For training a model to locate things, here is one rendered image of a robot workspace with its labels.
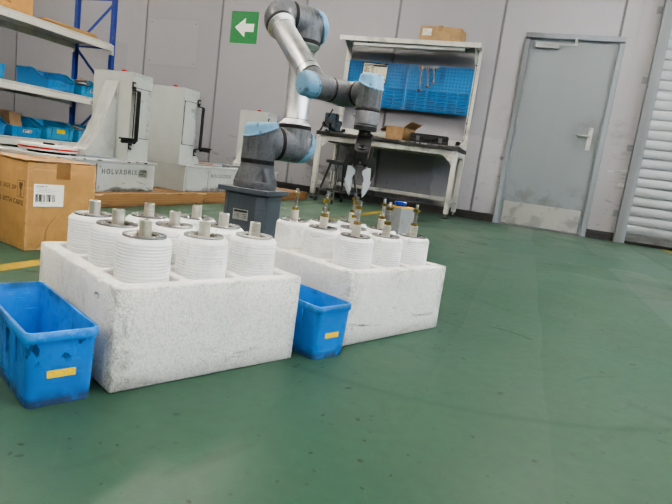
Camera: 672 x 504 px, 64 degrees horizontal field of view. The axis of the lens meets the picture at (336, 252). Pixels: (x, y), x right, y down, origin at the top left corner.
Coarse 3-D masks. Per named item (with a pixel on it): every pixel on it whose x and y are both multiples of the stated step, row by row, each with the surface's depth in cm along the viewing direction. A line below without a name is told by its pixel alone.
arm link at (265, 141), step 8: (248, 128) 183; (256, 128) 181; (264, 128) 182; (272, 128) 183; (280, 128) 189; (248, 136) 183; (256, 136) 182; (264, 136) 182; (272, 136) 184; (280, 136) 186; (248, 144) 183; (256, 144) 182; (264, 144) 183; (272, 144) 184; (280, 144) 186; (248, 152) 183; (256, 152) 182; (264, 152) 183; (272, 152) 186; (280, 152) 188; (264, 160) 184; (272, 160) 186
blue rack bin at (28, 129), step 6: (0, 120) 547; (24, 120) 582; (30, 120) 581; (6, 126) 546; (12, 126) 543; (18, 126) 548; (24, 126) 583; (30, 126) 580; (36, 126) 579; (6, 132) 547; (12, 132) 545; (18, 132) 551; (24, 132) 557; (30, 132) 564; (36, 132) 571; (36, 138) 574
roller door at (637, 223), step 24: (648, 96) 557; (648, 120) 559; (648, 144) 564; (648, 168) 568; (624, 192) 574; (648, 192) 569; (624, 216) 576; (648, 216) 572; (624, 240) 581; (648, 240) 575
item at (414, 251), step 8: (408, 240) 147; (416, 240) 147; (424, 240) 148; (408, 248) 148; (416, 248) 147; (424, 248) 149; (408, 256) 148; (416, 256) 148; (424, 256) 150; (408, 264) 148; (416, 264) 148; (424, 264) 151
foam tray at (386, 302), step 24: (288, 264) 141; (312, 264) 135; (432, 264) 153; (336, 288) 129; (360, 288) 128; (384, 288) 135; (408, 288) 142; (432, 288) 150; (360, 312) 130; (384, 312) 137; (408, 312) 144; (432, 312) 153; (360, 336) 132; (384, 336) 139
